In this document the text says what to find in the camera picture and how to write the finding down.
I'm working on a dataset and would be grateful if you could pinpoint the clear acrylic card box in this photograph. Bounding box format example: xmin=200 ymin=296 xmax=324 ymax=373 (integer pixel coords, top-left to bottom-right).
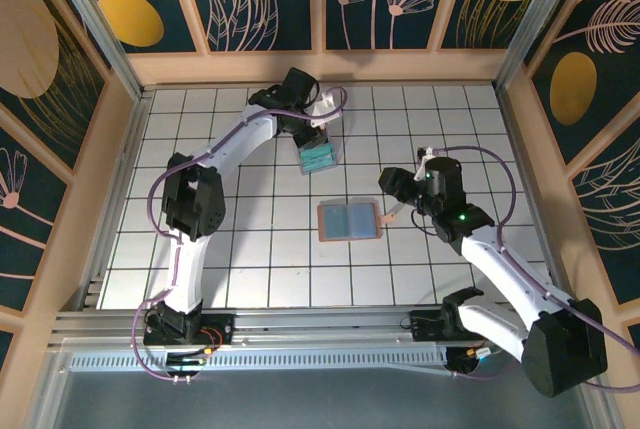
xmin=297 ymin=127 xmax=342 ymax=176

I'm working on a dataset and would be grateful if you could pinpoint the tan leather card holder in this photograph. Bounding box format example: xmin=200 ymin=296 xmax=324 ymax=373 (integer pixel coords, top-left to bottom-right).
xmin=317 ymin=199 xmax=404 ymax=245

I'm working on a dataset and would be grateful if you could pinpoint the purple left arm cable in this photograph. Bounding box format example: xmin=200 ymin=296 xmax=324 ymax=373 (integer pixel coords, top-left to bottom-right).
xmin=130 ymin=86 xmax=349 ymax=384

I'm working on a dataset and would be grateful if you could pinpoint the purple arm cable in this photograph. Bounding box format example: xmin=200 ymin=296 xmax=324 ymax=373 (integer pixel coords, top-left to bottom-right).
xmin=130 ymin=86 xmax=349 ymax=384
xmin=430 ymin=145 xmax=640 ymax=394

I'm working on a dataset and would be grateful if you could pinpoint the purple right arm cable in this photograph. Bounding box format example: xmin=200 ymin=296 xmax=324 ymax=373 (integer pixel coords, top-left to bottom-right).
xmin=430 ymin=145 xmax=640 ymax=394

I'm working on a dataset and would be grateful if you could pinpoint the aluminium side rail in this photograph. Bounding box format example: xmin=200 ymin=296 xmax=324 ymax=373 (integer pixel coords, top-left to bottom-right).
xmin=494 ymin=86 xmax=579 ymax=305
xmin=74 ymin=88 xmax=154 ymax=311

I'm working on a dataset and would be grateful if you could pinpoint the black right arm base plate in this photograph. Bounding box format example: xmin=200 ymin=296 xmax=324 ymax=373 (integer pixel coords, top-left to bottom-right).
xmin=409 ymin=309 xmax=501 ymax=345

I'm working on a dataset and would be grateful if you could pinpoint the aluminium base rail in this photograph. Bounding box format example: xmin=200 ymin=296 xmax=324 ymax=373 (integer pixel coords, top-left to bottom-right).
xmin=49 ymin=309 xmax=594 ymax=351

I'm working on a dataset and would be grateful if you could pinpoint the aluminium corner post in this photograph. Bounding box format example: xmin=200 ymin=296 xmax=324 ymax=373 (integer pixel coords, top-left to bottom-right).
xmin=47 ymin=0 xmax=149 ymax=100
xmin=492 ymin=0 xmax=589 ymax=93

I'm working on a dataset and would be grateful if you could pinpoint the slotted grey cable duct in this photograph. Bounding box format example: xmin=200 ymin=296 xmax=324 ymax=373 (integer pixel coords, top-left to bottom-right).
xmin=68 ymin=351 xmax=454 ymax=375

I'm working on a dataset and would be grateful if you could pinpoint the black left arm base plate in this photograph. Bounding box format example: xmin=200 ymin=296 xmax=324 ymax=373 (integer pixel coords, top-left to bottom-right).
xmin=143 ymin=313 xmax=236 ymax=350

